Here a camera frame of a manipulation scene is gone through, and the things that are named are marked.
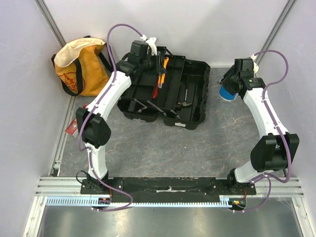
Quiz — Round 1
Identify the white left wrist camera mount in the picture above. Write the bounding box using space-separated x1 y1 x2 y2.
140 35 158 56

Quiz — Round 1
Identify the blue wrapped paper roll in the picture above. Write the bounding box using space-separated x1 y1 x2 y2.
219 86 237 102

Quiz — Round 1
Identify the purple cable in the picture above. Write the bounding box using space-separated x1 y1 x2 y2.
232 49 293 213
77 23 135 212

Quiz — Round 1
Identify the black rubber mallet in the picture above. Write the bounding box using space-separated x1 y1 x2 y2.
186 74 198 103

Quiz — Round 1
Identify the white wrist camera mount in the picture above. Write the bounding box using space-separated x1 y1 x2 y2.
250 54 259 74
140 35 158 56

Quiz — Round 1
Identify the yellow canvas tote bag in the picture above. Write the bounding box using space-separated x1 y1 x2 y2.
51 36 113 96

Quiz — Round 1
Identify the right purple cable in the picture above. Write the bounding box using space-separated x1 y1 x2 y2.
232 49 293 213

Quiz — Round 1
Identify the red small box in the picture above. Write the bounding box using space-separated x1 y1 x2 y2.
64 117 79 138

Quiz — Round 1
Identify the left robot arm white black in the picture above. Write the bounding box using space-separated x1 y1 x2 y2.
76 37 166 194

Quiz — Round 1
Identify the claw hammer red black handle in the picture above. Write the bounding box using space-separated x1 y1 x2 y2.
177 85 193 108

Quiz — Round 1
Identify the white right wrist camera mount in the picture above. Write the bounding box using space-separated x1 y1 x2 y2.
250 54 259 74

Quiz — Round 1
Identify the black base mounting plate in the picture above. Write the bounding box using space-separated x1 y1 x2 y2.
80 177 256 202

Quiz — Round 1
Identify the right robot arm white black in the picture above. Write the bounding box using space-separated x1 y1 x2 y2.
219 58 299 195

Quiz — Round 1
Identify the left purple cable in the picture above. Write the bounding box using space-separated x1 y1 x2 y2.
77 23 135 212

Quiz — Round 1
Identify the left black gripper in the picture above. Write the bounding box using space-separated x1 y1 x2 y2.
140 52 166 77

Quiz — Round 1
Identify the black plastic tool box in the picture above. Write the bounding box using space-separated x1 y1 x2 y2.
117 46 211 130

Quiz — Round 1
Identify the red black utility knife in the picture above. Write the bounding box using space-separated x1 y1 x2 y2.
153 83 158 99

